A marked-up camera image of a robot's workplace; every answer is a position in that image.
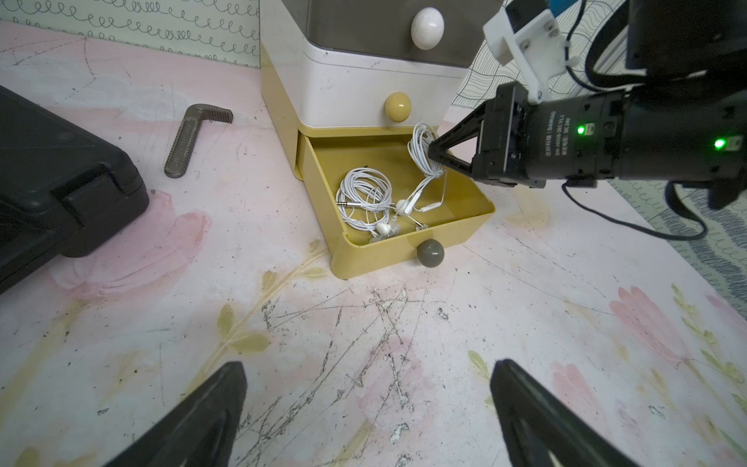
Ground black plastic tool case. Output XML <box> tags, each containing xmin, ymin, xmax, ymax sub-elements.
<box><xmin>1</xmin><ymin>89</ymin><xmax>149</xmax><ymax>291</ymax></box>

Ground dark grey hex wrench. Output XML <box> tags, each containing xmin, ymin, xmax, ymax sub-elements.
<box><xmin>163</xmin><ymin>103</ymin><xmax>233</xmax><ymax>179</ymax></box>

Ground yellow white drawer cabinet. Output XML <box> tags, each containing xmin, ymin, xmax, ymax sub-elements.
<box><xmin>259</xmin><ymin>0</ymin><xmax>506</xmax><ymax>182</ymax></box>

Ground yellow bottom drawer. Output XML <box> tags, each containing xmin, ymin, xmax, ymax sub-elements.
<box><xmin>296</xmin><ymin>130</ymin><xmax>495</xmax><ymax>279</ymax></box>

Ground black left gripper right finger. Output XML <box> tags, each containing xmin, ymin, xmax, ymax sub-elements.
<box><xmin>490</xmin><ymin>359</ymin><xmax>635</xmax><ymax>466</ymax></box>

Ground grey top drawer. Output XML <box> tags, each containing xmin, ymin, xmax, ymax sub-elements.
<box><xmin>283</xmin><ymin>0</ymin><xmax>503</xmax><ymax>68</ymax></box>

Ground white drawer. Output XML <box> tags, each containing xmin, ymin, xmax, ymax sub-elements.
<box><xmin>297</xmin><ymin>44</ymin><xmax>467</xmax><ymax>128</ymax></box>

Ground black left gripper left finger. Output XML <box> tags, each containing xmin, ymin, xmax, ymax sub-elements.
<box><xmin>108</xmin><ymin>361</ymin><xmax>247</xmax><ymax>466</ymax></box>

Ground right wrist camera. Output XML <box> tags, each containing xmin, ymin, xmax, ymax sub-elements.
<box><xmin>482</xmin><ymin>0</ymin><xmax>579</xmax><ymax>104</ymax></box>

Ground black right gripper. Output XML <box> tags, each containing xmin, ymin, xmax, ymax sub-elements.
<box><xmin>427</xmin><ymin>83</ymin><xmax>626</xmax><ymax>188</ymax></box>

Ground white earphones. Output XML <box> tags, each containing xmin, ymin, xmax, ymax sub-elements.
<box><xmin>395</xmin><ymin>122</ymin><xmax>447</xmax><ymax>216</ymax></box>
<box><xmin>335</xmin><ymin>167</ymin><xmax>393</xmax><ymax>236</ymax></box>
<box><xmin>369</xmin><ymin>200</ymin><xmax>428</xmax><ymax>243</ymax></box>

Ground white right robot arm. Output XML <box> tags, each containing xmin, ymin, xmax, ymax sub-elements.
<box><xmin>427</xmin><ymin>1</ymin><xmax>746</xmax><ymax>220</ymax></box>

